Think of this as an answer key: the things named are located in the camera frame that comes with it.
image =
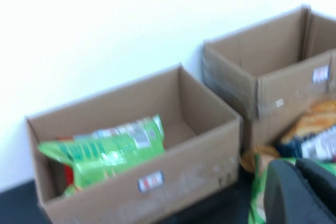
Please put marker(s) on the green Lay's potato chips bag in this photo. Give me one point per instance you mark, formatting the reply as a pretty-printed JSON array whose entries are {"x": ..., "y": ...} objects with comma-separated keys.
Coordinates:
[{"x": 105, "y": 155}]

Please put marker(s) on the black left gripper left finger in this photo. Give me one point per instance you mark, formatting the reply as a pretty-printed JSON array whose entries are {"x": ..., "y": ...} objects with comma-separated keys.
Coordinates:
[{"x": 286, "y": 197}]

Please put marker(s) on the blue shrimp chips bag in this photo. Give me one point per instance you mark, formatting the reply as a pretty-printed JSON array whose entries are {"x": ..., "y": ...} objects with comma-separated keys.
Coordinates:
[{"x": 309, "y": 134}]

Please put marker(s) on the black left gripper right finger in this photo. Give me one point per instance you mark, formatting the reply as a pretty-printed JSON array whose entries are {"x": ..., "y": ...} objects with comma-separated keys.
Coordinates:
[{"x": 324, "y": 192}]

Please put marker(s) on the cardboard box marked F2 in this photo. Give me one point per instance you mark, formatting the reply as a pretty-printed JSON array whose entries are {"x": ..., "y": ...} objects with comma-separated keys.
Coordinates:
[{"x": 183, "y": 187}]

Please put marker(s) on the red white shrimp cracker bag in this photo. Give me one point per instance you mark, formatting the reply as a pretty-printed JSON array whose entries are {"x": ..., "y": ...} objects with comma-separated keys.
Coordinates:
[{"x": 68, "y": 176}]

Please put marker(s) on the green Lay's cucumber chips bag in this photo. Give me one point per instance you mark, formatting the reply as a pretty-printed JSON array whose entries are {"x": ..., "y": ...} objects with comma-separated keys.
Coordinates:
[{"x": 257, "y": 200}]

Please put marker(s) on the golden brown snack wrapper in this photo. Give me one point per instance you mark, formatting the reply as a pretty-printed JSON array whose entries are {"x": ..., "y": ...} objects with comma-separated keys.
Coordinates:
[{"x": 257, "y": 158}]

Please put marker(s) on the taped cardboard box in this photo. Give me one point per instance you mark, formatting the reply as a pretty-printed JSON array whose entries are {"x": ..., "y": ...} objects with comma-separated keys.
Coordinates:
[{"x": 283, "y": 90}]

